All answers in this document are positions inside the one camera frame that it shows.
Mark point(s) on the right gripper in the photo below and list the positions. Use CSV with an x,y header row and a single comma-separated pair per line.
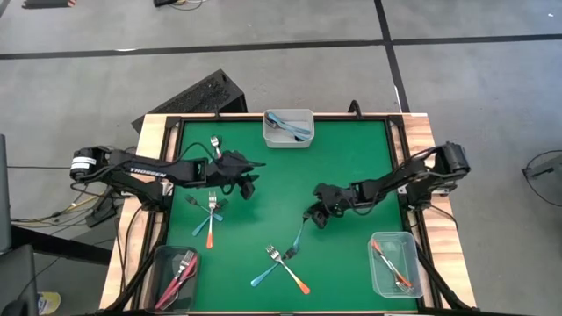
x,y
333,196

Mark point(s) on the yellow blue object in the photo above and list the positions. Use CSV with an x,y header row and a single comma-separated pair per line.
x,y
48,303

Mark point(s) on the smoky clear plastic bin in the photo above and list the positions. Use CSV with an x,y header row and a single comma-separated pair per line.
x,y
162,263

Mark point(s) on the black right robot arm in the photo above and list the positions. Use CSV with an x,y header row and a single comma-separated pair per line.
x,y
395,180

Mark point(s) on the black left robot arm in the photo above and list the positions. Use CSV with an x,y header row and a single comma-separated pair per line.
x,y
145,171

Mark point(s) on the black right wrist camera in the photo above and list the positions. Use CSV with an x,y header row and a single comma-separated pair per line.
x,y
322,220

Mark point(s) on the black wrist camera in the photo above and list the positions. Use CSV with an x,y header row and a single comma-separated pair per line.
x,y
247,189
322,220

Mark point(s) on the black table frame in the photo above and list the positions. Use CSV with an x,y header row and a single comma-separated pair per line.
x,y
351,118

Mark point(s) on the white plastic bin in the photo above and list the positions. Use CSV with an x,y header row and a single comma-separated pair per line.
x,y
307,115

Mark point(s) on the black bar orange tip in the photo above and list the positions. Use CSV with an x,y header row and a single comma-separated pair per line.
x,y
44,3

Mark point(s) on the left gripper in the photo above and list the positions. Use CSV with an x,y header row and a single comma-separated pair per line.
x,y
226,169

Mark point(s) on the green table mat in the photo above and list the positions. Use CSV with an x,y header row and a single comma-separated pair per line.
x,y
285,197

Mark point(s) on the black computer case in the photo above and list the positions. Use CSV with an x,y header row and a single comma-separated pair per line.
x,y
197,96

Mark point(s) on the grey panel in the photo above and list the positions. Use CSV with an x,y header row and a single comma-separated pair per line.
x,y
3,193

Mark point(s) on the black power supply box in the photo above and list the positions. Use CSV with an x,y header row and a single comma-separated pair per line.
x,y
103,213

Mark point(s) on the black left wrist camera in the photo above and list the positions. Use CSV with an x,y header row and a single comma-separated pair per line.
x,y
247,189

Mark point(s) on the black clamp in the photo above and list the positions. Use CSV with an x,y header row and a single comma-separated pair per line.
x,y
217,113
355,107

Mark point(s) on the black power strip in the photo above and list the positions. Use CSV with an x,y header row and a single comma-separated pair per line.
x,y
164,2

